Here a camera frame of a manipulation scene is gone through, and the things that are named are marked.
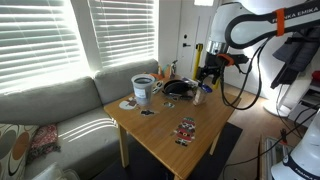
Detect red patterned cloth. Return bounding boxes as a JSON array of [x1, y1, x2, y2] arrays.
[[27, 124, 62, 164]]

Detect circle patterned cushion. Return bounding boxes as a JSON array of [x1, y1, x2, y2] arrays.
[[0, 123, 40, 180]]

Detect light wooden table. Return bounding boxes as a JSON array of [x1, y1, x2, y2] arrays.
[[103, 75, 242, 180]]

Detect dark hanging jacket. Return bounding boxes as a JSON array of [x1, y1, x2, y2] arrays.
[[270, 28, 320, 90]]

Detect gray fabric sofa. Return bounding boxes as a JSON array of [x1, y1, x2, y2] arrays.
[[0, 58, 160, 180]]

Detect metal framed stand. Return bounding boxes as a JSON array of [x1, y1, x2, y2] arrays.
[[258, 134, 293, 180]]

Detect white round floor base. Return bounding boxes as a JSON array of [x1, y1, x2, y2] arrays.
[[262, 99, 290, 118]]

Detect orange strap on arm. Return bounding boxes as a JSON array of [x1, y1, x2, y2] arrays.
[[272, 8, 287, 37]]

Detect dark figure sticker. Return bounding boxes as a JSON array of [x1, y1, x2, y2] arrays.
[[139, 109, 156, 117]]

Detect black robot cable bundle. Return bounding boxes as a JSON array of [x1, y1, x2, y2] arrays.
[[218, 33, 320, 112]]

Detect clear plastic cup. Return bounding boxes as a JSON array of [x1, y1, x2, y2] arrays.
[[130, 73, 156, 107]]

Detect black floor cable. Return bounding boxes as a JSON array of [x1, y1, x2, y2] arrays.
[[221, 103, 320, 180]]

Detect yellow black pole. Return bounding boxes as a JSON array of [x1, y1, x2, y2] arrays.
[[192, 43, 204, 81]]

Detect wide white window blinds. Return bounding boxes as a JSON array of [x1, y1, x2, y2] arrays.
[[0, 0, 84, 91]]

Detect white shelf unit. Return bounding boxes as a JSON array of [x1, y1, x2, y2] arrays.
[[288, 69, 320, 129]]

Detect clear plastic container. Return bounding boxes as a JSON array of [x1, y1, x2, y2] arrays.
[[31, 162, 81, 180]]

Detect black headphones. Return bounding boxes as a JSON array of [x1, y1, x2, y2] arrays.
[[162, 79, 194, 98]]

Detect white door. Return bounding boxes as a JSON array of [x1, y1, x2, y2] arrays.
[[175, 0, 221, 84]]

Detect black wrist camera orange mount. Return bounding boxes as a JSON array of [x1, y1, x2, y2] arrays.
[[216, 53, 250, 68]]

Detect white black goggles toy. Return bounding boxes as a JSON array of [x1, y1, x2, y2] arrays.
[[152, 79, 164, 95]]

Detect round pale sticker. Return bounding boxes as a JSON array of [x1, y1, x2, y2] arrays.
[[118, 99, 138, 111]]

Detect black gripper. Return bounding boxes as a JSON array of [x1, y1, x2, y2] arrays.
[[195, 54, 224, 86]]

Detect dark blue rug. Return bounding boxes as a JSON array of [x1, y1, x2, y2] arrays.
[[93, 121, 244, 180]]

